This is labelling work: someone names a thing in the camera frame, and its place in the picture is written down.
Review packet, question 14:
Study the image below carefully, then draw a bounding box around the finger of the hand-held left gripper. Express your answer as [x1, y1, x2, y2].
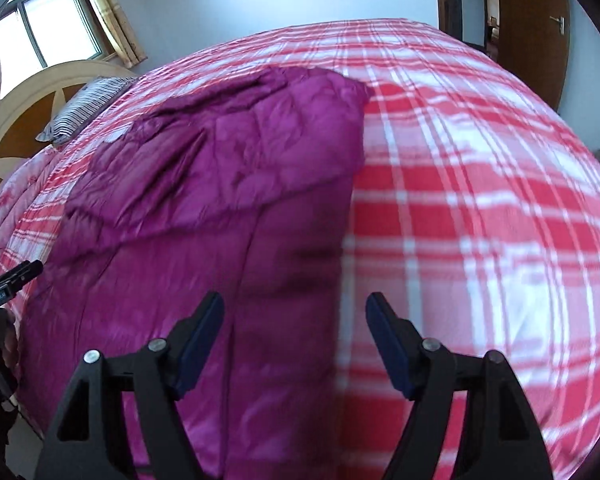
[0, 260, 33, 285]
[2, 261, 44, 295]

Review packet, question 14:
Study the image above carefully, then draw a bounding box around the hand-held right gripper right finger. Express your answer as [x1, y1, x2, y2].
[365, 292, 553, 480]

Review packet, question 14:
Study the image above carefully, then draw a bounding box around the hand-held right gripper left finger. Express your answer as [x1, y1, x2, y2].
[35, 291, 226, 480]

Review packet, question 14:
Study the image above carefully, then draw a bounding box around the purple quilted jacket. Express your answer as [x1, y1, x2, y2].
[17, 66, 376, 478]

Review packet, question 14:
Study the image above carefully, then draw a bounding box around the pink floral folded quilt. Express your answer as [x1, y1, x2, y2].
[0, 150, 61, 281]

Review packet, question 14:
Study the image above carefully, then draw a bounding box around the cream and brown headboard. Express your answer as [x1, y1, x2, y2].
[0, 60, 136, 216]

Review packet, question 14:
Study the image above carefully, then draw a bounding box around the bed with red plaid sheet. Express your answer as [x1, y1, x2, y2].
[0, 17, 600, 480]

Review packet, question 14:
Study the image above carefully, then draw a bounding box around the striped pillow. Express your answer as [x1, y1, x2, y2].
[35, 76, 138, 143]

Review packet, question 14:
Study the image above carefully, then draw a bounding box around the window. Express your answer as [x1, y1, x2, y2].
[0, 0, 106, 101]

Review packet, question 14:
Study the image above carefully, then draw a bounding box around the brown wooden door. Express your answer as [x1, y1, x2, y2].
[495, 0, 572, 113]

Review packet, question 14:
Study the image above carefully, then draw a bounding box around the dark wooden door frame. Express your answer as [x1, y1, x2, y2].
[432, 0, 501, 58]

